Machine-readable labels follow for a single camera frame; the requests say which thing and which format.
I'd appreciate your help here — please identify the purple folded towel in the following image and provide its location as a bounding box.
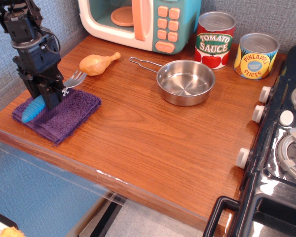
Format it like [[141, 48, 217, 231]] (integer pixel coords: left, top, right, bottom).
[[12, 89, 102, 144]]

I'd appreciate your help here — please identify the black oven door handle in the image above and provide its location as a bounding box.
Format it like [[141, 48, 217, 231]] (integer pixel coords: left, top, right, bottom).
[[203, 196, 240, 237]]

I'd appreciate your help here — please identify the tomato sauce can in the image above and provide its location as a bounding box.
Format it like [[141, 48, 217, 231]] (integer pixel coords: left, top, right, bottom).
[[194, 11, 236, 69]]

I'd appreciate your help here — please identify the white stove knob bottom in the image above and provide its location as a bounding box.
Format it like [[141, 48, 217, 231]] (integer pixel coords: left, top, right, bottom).
[[236, 148, 251, 169]]

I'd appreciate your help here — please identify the white stove knob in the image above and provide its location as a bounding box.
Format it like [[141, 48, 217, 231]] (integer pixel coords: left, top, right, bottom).
[[259, 86, 272, 104], [236, 148, 251, 169], [252, 105, 265, 123]]

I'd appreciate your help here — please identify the orange object bottom left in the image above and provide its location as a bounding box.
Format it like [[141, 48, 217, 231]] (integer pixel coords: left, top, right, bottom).
[[0, 227, 25, 237]]

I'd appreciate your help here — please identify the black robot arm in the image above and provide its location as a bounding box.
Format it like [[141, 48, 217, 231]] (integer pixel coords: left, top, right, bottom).
[[0, 0, 65, 110]]

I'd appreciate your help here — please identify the toy chicken drumstick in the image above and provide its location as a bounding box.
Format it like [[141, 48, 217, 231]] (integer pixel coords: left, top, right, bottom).
[[79, 52, 121, 76]]

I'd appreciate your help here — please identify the pineapple slices can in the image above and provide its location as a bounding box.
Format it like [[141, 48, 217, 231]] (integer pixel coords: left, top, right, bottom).
[[234, 33, 280, 80]]

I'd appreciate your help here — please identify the white stove knob top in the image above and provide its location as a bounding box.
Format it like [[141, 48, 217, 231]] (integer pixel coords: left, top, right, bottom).
[[259, 86, 272, 104]]

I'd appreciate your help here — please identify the small steel saucepan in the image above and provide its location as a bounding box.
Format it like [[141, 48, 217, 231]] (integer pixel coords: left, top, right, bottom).
[[129, 57, 216, 107]]

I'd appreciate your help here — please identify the black toy stove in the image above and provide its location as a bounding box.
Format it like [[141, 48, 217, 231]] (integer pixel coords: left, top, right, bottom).
[[227, 45, 296, 237]]

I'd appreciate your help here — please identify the white stove knob middle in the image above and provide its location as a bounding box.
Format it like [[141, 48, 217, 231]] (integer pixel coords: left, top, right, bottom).
[[252, 105, 265, 123]]

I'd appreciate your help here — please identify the blue handled metal fork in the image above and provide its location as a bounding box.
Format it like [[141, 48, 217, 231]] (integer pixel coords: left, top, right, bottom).
[[21, 70, 87, 123]]

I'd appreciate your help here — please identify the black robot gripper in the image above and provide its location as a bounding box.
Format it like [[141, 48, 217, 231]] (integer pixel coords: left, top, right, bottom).
[[12, 34, 65, 110]]

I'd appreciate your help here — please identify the teal toy microwave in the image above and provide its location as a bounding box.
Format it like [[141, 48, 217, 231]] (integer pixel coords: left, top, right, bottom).
[[78, 0, 202, 55]]

